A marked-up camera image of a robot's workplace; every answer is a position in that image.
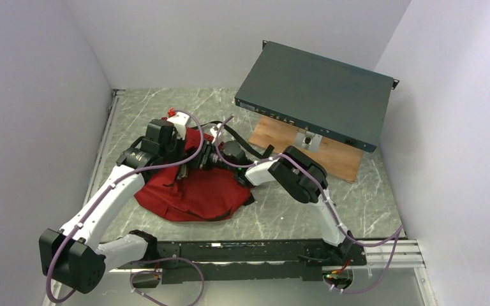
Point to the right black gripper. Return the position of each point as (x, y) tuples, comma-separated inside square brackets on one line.
[(204, 153)]

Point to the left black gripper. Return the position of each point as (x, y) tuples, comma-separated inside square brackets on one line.
[(181, 144)]

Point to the red student backpack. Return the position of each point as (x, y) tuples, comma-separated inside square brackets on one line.
[(202, 196)]

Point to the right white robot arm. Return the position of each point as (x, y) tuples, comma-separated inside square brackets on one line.
[(301, 177)]

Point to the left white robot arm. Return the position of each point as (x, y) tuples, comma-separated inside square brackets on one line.
[(75, 255)]

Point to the wooden board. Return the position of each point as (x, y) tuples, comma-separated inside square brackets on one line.
[(339, 159)]

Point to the dark teal rack server box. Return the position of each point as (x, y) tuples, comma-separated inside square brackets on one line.
[(327, 97)]

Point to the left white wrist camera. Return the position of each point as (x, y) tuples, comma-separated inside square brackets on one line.
[(180, 120)]

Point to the silver metal bracket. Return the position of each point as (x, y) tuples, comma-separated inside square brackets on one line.
[(307, 140)]

